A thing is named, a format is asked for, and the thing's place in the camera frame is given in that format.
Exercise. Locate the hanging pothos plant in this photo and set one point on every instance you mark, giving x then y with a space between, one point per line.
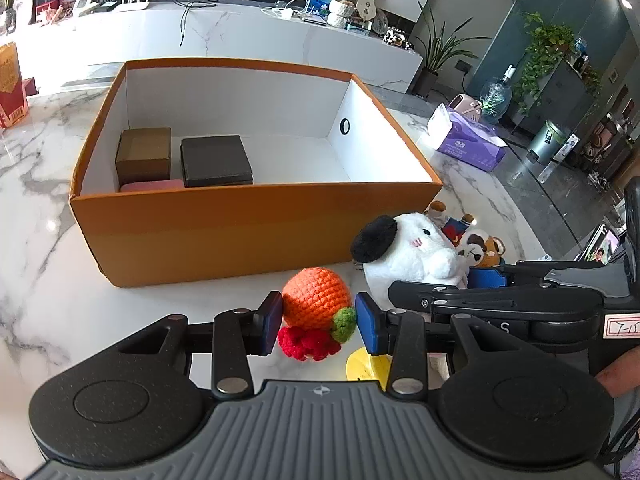
550 50

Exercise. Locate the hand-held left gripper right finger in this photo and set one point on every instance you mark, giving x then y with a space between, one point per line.
370 324

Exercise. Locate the cow figurines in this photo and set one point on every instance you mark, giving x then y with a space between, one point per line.
399 40

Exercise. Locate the purple tissue pack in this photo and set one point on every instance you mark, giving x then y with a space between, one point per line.
470 145

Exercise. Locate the grey cabinet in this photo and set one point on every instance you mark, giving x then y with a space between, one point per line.
570 90

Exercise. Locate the clear water jug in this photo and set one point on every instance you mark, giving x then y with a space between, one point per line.
495 100

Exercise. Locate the yellow toy suitcase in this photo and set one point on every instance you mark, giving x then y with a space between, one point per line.
362 367

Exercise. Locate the small dark box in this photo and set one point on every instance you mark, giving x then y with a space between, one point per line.
31 87

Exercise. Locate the red panda plush toy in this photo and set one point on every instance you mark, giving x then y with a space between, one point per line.
487 252

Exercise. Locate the grey square box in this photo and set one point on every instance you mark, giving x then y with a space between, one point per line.
216 160

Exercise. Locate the orange cardboard box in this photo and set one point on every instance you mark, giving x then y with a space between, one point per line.
200 240

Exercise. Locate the pink space heater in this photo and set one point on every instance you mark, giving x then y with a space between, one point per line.
465 105

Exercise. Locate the pink card holder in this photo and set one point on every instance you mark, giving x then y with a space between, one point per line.
150 186

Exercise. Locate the person's right hand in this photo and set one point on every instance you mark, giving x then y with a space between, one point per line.
622 372

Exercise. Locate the orange crochet fruit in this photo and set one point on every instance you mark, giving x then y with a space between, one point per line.
315 300

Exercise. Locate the white marble tv cabinet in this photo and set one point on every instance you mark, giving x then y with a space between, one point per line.
250 40

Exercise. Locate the round wooden ornament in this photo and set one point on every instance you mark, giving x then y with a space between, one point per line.
364 9

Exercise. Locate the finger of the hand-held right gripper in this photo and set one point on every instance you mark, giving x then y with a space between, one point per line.
440 294
487 276

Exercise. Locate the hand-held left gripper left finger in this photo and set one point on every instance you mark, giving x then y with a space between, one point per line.
271 324

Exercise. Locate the brown cardboard box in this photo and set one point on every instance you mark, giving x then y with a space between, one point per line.
142 152

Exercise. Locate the red and gold gift box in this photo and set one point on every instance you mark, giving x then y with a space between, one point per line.
12 90

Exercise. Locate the decorative plate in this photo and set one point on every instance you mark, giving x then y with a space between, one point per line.
381 20

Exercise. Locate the long-leaf potted plant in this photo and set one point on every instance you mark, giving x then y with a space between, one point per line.
440 50

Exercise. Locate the silver trash can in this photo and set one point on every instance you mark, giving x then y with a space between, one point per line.
547 142

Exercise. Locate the smartphone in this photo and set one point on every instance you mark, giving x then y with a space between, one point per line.
600 247

